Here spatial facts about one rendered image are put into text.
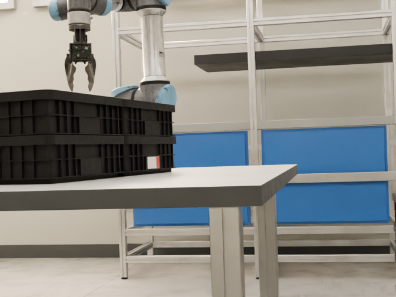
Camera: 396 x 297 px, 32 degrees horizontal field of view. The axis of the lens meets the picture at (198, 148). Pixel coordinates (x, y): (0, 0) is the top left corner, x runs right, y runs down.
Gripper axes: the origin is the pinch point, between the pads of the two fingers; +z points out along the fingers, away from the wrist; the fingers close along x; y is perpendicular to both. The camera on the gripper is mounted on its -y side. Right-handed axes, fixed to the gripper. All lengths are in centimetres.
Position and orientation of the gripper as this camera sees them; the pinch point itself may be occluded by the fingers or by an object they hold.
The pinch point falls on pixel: (81, 88)
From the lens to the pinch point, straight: 234.9
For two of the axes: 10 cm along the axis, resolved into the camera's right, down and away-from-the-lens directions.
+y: 1.9, -0.2, -9.8
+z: 0.3, 10.0, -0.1
